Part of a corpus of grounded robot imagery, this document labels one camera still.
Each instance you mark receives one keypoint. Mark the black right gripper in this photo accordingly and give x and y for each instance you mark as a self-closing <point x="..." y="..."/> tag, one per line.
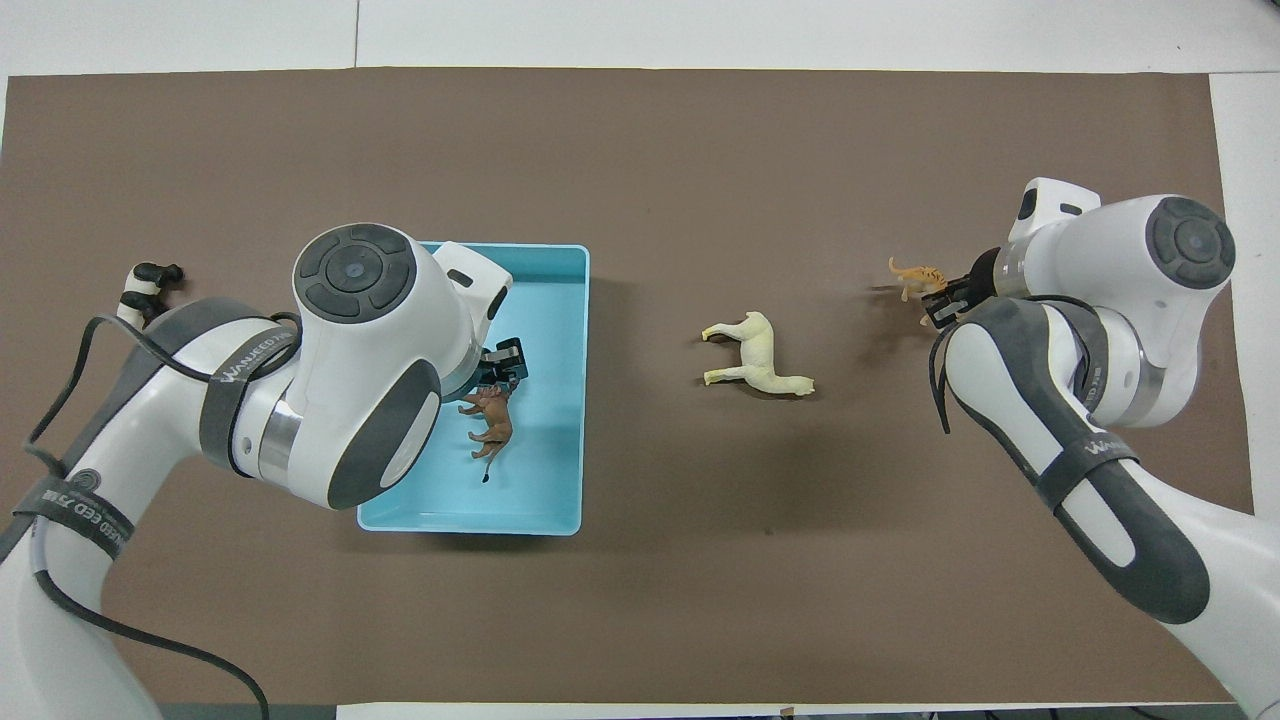
<point x="982" y="275"/>

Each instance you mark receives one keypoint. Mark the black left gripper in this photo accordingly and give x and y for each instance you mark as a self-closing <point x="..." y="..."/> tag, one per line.
<point x="488" y="370"/>

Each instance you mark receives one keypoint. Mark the orange striped tiger toy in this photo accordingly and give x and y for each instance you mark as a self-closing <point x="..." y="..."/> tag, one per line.
<point x="918" y="275"/>

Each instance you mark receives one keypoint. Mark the brown lion toy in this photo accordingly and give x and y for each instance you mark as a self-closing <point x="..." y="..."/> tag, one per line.
<point x="495" y="425"/>

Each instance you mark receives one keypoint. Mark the cream white horse toy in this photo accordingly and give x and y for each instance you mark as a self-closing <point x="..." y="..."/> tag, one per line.
<point x="758" y="350"/>

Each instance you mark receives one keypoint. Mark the black white panda toy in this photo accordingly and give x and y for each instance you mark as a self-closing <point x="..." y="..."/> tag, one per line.
<point x="155" y="272"/>

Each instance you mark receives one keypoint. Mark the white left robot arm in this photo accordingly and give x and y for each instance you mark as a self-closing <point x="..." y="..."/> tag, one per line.
<point x="350" y="330"/>

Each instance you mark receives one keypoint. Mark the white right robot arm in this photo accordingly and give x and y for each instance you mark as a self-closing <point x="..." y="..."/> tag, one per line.
<point x="1180" y="245"/>

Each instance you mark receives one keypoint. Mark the light blue storage box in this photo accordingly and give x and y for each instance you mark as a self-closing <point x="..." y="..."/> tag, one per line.
<point x="550" y="450"/>

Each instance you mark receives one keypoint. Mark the brown paper table mat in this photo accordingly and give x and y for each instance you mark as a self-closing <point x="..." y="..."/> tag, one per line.
<point x="700" y="150"/>

